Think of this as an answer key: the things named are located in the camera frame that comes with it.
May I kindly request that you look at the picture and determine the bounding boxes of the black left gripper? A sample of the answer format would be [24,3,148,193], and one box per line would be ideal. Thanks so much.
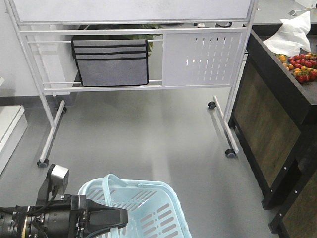
[41,195,128,238]

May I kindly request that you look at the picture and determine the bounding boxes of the light blue plastic basket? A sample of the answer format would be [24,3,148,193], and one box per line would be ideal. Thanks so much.
[78,174,191,238]

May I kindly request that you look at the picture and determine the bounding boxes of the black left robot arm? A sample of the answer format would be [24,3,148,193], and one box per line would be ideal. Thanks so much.
[0,195,128,238]

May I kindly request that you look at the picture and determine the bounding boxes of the white shelf unit right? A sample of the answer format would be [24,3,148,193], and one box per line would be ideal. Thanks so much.
[0,105,28,174]

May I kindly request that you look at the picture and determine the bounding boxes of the grey fabric pocket organizer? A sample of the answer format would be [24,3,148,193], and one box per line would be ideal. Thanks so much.
[71,37,149,87]

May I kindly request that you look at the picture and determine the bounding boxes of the white rolling whiteboard stand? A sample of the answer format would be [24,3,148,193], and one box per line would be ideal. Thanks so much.
[4,0,257,168]

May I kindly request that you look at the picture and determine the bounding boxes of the dark wooden counter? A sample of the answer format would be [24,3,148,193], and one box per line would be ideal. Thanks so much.
[229,24,317,238]

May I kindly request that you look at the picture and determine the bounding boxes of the pile of cherry tomatoes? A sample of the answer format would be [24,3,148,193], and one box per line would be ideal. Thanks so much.
[275,53,317,84]

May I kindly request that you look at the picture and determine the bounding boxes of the white plastic bag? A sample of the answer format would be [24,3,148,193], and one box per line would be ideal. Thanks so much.
[263,11,311,57]

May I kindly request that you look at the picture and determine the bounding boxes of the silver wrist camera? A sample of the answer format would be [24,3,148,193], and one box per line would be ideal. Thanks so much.
[36,164,69,206]

